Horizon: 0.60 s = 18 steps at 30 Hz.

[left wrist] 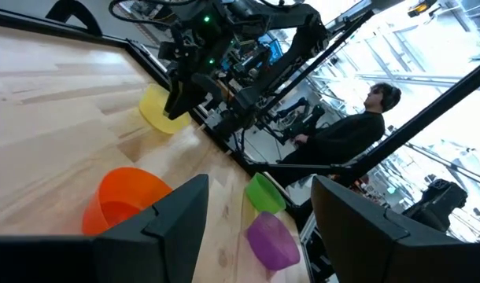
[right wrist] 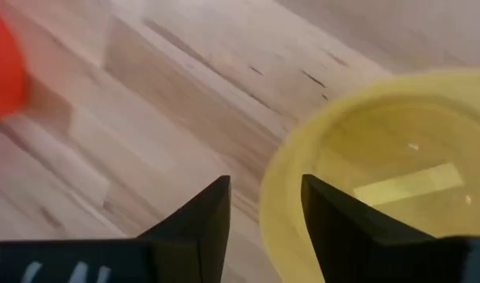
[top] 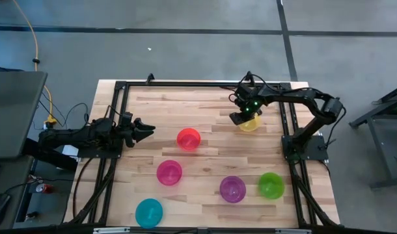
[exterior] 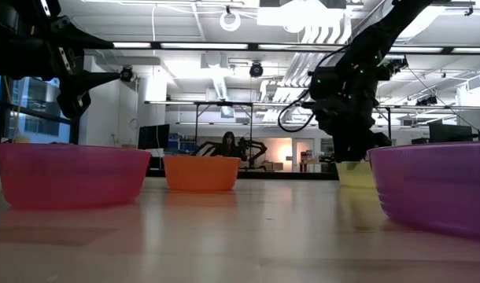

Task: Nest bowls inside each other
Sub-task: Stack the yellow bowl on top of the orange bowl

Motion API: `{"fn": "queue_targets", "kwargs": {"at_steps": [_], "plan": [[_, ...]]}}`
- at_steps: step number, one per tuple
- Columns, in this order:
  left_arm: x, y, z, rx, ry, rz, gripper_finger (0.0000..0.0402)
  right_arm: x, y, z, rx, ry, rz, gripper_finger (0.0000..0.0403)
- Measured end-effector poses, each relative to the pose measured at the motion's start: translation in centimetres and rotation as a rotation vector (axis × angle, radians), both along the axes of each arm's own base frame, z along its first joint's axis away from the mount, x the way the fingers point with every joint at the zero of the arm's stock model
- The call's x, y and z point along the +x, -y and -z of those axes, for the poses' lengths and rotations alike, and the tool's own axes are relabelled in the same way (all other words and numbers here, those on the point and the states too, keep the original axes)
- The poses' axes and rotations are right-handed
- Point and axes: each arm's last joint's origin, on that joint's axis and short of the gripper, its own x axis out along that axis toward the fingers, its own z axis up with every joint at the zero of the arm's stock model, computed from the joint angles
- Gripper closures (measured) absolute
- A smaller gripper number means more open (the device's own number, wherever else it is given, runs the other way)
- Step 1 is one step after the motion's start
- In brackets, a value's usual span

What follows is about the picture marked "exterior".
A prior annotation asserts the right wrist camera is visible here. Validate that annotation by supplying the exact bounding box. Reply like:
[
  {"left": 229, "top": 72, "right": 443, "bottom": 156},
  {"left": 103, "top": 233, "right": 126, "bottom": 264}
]
[{"left": 380, "top": 56, "right": 409, "bottom": 75}]

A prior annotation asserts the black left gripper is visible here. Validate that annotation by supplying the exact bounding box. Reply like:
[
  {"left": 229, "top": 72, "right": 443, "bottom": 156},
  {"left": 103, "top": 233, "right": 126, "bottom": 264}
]
[{"left": 57, "top": 18, "right": 123, "bottom": 120}]

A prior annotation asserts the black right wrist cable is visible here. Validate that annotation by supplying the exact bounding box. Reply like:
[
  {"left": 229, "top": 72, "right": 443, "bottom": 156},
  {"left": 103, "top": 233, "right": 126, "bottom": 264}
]
[{"left": 277, "top": 44, "right": 352, "bottom": 134}]

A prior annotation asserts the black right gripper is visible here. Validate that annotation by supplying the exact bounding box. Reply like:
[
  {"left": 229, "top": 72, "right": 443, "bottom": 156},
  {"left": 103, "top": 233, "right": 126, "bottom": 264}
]
[{"left": 313, "top": 105, "right": 393, "bottom": 171}]

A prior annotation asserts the pink plastic bowl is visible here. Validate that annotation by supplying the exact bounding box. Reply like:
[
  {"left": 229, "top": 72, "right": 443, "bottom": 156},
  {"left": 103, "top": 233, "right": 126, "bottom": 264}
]
[{"left": 0, "top": 142, "right": 152, "bottom": 210}]

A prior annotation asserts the person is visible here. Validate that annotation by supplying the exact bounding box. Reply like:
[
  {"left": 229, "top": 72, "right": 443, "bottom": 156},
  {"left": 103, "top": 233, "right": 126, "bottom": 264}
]
[{"left": 220, "top": 130, "right": 239, "bottom": 159}]

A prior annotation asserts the orange plastic bowl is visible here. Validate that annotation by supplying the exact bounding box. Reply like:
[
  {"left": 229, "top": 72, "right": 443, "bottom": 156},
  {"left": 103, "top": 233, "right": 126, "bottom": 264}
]
[{"left": 162, "top": 155, "right": 242, "bottom": 193}]

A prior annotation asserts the green round cup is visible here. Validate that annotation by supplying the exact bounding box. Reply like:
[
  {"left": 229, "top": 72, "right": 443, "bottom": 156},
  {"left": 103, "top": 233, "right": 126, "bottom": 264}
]
[{"left": 335, "top": 160, "right": 377, "bottom": 189}]

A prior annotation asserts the white coiled cable ring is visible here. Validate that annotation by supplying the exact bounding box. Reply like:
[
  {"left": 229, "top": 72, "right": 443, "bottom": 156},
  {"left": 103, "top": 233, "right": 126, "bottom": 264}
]
[{"left": 219, "top": 10, "right": 242, "bottom": 33}]

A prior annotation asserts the purple plastic bowl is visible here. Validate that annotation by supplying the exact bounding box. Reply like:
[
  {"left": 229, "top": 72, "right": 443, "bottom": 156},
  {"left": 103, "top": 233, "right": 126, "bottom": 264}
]
[{"left": 367, "top": 141, "right": 480, "bottom": 239}]

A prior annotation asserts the black background rig frame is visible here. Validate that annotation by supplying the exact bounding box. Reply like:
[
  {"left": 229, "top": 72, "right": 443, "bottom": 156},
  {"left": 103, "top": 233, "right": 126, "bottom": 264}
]
[{"left": 192, "top": 101, "right": 255, "bottom": 158}]

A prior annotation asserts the black computer monitor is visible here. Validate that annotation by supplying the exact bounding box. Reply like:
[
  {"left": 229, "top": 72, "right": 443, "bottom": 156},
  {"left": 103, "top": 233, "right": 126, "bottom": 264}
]
[
  {"left": 428, "top": 123, "right": 474, "bottom": 144},
  {"left": 137, "top": 123, "right": 171, "bottom": 151}
]

